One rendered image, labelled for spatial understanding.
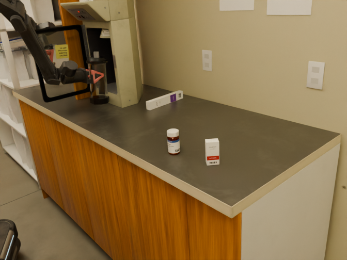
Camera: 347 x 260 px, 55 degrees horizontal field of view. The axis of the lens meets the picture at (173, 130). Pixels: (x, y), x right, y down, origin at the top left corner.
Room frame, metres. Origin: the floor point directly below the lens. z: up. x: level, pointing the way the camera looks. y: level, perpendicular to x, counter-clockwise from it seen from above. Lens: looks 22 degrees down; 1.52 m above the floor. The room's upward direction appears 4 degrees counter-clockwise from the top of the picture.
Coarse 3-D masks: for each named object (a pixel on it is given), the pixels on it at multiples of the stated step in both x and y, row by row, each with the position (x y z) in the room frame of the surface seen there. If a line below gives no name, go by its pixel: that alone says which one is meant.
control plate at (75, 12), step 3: (69, 9) 1.93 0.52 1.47; (72, 9) 1.90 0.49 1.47; (75, 9) 1.87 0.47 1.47; (78, 9) 1.85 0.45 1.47; (81, 9) 1.83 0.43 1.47; (72, 12) 1.95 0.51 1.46; (75, 12) 1.92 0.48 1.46; (78, 12) 1.89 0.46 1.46; (81, 12) 1.87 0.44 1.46; (84, 12) 1.84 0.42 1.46; (87, 12) 1.82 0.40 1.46; (75, 15) 1.96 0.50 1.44; (78, 15) 1.93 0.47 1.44; (84, 15) 1.88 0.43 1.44; (87, 15) 1.85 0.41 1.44; (90, 15) 1.83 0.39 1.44; (78, 18) 1.97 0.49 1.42; (81, 18) 1.95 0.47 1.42; (84, 18) 1.92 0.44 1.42; (87, 18) 1.89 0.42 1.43; (90, 18) 1.86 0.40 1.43; (93, 18) 1.83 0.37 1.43
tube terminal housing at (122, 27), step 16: (96, 0) 1.88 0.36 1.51; (112, 0) 1.80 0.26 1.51; (128, 0) 1.90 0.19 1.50; (112, 16) 1.79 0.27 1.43; (128, 16) 1.86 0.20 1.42; (112, 32) 1.79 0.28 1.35; (128, 32) 1.85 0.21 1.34; (112, 48) 1.80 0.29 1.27; (128, 48) 1.84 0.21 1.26; (128, 64) 1.83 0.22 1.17; (128, 80) 1.82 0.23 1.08; (112, 96) 1.86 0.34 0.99; (128, 96) 1.82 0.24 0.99
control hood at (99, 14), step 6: (66, 6) 1.92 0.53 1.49; (72, 6) 1.86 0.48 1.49; (78, 6) 1.81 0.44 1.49; (84, 6) 1.77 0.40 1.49; (90, 6) 1.72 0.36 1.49; (96, 6) 1.74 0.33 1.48; (102, 6) 1.76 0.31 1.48; (90, 12) 1.79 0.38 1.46; (96, 12) 1.75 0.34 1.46; (102, 12) 1.76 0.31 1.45; (108, 12) 1.78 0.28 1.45; (96, 18) 1.82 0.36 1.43; (102, 18) 1.76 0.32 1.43; (108, 18) 1.78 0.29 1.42
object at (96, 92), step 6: (90, 66) 1.71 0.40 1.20; (96, 66) 1.70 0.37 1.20; (102, 66) 1.71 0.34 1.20; (90, 72) 1.71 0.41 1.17; (102, 72) 1.71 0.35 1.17; (96, 78) 1.69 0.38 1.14; (102, 78) 1.70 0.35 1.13; (90, 84) 1.71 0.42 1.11; (96, 84) 1.69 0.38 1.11; (102, 84) 1.70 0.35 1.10; (90, 90) 1.71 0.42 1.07; (96, 90) 1.69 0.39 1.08; (102, 90) 1.70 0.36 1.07; (96, 96) 1.69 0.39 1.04; (102, 96) 1.70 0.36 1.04
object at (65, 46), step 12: (48, 36) 1.88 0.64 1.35; (60, 36) 1.92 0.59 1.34; (72, 36) 1.97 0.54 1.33; (48, 48) 1.87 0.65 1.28; (60, 48) 1.91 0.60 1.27; (72, 48) 1.96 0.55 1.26; (60, 60) 1.91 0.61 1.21; (72, 60) 1.95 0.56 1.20; (48, 84) 1.84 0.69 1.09; (60, 84) 1.89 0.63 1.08; (72, 84) 1.93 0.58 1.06; (84, 84) 1.98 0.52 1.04; (48, 96) 1.83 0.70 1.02
